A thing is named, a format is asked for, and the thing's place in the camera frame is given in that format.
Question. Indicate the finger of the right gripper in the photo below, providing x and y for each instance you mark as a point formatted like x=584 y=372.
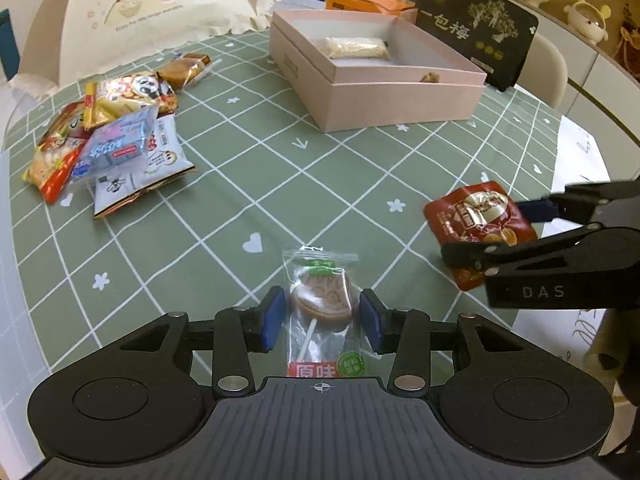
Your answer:
x=579 y=201
x=480 y=256

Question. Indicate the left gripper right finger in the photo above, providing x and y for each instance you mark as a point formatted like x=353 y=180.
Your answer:
x=411 y=337

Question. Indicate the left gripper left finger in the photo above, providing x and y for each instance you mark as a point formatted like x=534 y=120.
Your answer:
x=231 y=337

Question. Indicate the dark red snack packet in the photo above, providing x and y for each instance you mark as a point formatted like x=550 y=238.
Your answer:
x=478 y=213

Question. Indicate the lollipop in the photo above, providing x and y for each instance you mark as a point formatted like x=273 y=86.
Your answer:
x=323 y=325

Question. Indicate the yellow panda snack bag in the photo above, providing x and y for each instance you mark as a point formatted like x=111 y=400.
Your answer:
x=113 y=98

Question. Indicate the beige chair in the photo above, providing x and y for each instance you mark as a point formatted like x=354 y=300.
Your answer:
x=544 y=72

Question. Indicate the green grid tablecloth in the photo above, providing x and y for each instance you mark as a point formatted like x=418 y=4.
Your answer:
x=266 y=179

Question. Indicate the rabbit figurine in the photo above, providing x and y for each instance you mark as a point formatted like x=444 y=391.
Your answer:
x=588 y=20

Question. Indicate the black gift box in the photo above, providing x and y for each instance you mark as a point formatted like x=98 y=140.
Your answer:
x=496 y=35

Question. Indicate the white orange snack bag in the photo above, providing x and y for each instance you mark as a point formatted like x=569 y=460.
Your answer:
x=163 y=162

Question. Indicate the pink cardboard box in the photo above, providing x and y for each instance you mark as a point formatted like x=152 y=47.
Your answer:
x=421 y=80

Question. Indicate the blue pink snack packet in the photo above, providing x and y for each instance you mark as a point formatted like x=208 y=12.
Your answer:
x=119 y=145

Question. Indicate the red yellow snack bag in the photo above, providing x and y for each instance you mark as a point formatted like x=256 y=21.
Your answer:
x=57 y=152

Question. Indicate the cream snack pack in box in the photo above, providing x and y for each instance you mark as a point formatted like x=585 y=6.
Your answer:
x=355 y=47

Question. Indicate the brown wrapped pastry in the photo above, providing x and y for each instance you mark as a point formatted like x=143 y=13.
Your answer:
x=185 y=69

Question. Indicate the orange carton box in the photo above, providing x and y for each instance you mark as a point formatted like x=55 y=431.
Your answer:
x=398 y=8

